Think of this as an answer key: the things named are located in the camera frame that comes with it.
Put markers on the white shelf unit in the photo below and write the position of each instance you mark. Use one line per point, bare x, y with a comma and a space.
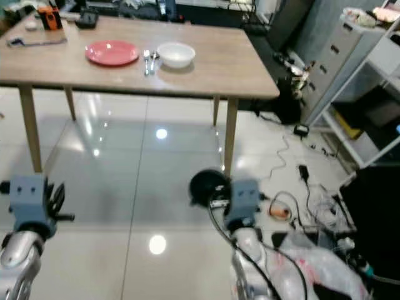
350, 140

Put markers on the metal spoon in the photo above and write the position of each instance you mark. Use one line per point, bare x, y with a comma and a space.
154, 59

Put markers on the dark grey cup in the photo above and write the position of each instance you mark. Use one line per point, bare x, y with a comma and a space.
207, 186

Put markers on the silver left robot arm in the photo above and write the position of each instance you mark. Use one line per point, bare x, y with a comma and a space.
19, 265

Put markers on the small white round object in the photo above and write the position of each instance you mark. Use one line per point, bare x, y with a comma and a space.
30, 26

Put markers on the metal fork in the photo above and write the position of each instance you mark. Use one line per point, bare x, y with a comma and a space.
146, 61

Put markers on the long grey tool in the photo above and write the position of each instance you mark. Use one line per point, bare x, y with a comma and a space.
37, 42

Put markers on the clear bag with red print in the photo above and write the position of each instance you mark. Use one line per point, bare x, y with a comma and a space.
319, 269

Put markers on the small black charger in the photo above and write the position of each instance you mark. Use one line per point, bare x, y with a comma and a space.
304, 173

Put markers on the small black box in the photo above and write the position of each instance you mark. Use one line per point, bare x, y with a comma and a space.
87, 20

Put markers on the orange and black device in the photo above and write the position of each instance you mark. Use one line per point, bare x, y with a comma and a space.
50, 19

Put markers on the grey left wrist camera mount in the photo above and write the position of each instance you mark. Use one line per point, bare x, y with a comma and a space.
30, 201

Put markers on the black power adapter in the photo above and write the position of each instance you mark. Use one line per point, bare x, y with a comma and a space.
302, 130

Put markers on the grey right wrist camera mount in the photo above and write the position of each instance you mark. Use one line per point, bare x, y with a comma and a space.
244, 201

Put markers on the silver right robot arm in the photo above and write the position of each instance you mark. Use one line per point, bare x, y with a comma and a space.
253, 269

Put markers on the pink plate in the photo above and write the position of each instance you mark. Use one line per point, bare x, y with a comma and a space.
112, 53

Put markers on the grey drawer cabinet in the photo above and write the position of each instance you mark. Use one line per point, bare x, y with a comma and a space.
334, 62

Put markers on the light wooden table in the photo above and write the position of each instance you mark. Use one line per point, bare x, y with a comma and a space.
225, 62

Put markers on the white bowl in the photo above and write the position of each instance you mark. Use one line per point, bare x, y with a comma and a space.
175, 55

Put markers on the small orange round object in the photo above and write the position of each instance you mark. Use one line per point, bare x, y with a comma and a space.
279, 212

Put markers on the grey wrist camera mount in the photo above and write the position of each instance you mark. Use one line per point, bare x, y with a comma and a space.
244, 201
30, 201

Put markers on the large black case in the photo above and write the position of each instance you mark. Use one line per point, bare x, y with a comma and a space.
372, 212

